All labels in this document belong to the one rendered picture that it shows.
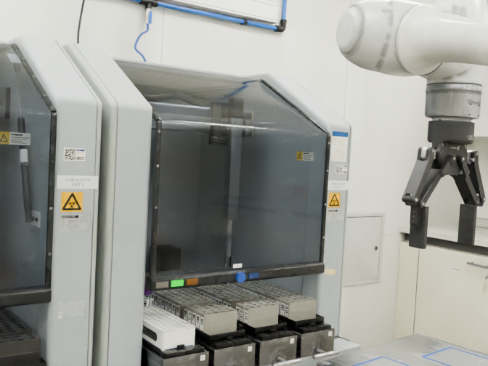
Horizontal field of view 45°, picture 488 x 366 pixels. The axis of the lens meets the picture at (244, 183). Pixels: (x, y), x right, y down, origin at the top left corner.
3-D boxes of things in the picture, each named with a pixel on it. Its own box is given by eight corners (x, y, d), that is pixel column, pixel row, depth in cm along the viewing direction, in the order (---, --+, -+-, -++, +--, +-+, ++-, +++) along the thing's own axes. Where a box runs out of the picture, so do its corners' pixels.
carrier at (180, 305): (208, 316, 183) (208, 298, 183) (211, 318, 181) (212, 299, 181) (174, 322, 176) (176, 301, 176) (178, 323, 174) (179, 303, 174)
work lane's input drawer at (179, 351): (66, 317, 203) (67, 291, 203) (104, 313, 212) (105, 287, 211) (169, 394, 145) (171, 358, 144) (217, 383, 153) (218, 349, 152)
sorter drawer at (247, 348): (108, 312, 212) (109, 287, 212) (143, 308, 220) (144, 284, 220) (221, 383, 154) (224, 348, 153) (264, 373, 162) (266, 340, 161)
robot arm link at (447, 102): (493, 88, 100) (491, 123, 100) (446, 91, 107) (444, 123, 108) (461, 82, 95) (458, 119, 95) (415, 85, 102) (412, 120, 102)
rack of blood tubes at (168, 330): (114, 324, 176) (115, 303, 176) (144, 320, 182) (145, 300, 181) (161, 355, 152) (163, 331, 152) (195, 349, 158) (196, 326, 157)
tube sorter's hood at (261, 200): (78, 257, 193) (86, 60, 190) (232, 247, 229) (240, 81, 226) (151, 292, 152) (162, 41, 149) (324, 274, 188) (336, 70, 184)
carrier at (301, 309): (311, 316, 190) (312, 298, 189) (316, 317, 188) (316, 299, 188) (283, 320, 183) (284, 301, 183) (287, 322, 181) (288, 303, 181)
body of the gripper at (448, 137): (455, 118, 96) (451, 176, 96) (486, 122, 101) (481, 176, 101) (417, 118, 102) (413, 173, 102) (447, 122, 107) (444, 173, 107)
